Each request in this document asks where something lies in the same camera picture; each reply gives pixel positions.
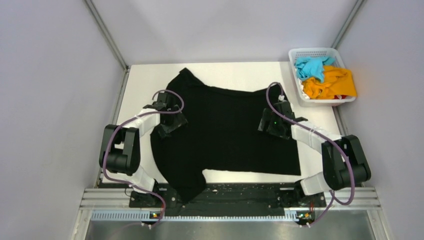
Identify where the black t-shirt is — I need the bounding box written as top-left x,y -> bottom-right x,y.
150,68 -> 301,202

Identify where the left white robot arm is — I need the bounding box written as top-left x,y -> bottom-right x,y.
99,89 -> 188,207

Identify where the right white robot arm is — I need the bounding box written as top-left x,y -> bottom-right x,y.
258,98 -> 372,206

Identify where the light blue t-shirt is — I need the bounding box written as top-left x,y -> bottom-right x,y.
294,56 -> 336,83

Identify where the white plastic basket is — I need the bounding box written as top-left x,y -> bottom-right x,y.
288,47 -> 357,107

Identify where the orange t-shirt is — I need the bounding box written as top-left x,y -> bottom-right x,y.
302,65 -> 357,100

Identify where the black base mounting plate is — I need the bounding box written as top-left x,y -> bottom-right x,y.
129,181 -> 327,218

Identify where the white slotted cable duct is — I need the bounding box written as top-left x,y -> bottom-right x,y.
90,210 -> 313,223

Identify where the aluminium frame rail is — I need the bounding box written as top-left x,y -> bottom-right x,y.
79,187 -> 382,211

